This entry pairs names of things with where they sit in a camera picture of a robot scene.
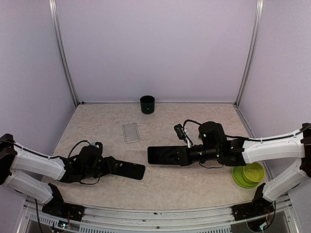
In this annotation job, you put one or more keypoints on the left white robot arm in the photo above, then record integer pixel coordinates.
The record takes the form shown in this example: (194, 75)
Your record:
(18, 165)

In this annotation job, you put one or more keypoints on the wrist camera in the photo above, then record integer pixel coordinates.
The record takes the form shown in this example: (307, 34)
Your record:
(180, 132)
(99, 145)

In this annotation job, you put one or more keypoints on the aluminium frame post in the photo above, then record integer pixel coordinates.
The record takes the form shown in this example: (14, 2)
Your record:
(251, 52)
(61, 51)

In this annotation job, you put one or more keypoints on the green bowl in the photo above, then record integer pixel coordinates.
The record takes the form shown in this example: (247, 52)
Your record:
(253, 173)

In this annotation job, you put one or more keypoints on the front aluminium rail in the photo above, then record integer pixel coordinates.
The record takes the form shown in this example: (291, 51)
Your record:
(115, 220)

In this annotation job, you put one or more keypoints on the left aluminium frame post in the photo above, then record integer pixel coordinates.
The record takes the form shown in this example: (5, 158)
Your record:
(61, 51)

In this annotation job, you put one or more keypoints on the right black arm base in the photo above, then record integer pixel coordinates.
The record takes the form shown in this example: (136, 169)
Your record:
(257, 207)

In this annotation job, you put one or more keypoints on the dark green cup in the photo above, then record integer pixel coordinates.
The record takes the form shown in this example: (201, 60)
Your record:
(147, 104)

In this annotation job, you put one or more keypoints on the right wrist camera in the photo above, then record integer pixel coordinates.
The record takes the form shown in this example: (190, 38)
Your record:
(180, 132)

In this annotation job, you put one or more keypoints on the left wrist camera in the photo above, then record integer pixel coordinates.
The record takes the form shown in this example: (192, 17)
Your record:
(99, 145)

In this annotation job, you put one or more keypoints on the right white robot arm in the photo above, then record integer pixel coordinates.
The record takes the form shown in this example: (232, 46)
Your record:
(291, 145)

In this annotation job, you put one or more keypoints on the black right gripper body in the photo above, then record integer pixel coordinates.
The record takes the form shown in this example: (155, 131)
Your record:
(210, 153)

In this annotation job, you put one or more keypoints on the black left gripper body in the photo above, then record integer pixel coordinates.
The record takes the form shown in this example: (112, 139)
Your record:
(96, 172)

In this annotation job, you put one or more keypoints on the clear phone case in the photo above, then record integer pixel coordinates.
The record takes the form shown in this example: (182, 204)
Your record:
(130, 133)

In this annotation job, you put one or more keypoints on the right aluminium frame post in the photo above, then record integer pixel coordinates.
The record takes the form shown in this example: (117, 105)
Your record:
(251, 52)

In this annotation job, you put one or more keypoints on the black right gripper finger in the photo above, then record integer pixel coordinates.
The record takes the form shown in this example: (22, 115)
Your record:
(175, 160)
(176, 151)

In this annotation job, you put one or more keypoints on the black smartphone teal edge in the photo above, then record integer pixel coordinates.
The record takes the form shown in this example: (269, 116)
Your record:
(156, 155)

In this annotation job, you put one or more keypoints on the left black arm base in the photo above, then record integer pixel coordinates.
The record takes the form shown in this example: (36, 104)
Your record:
(57, 207)

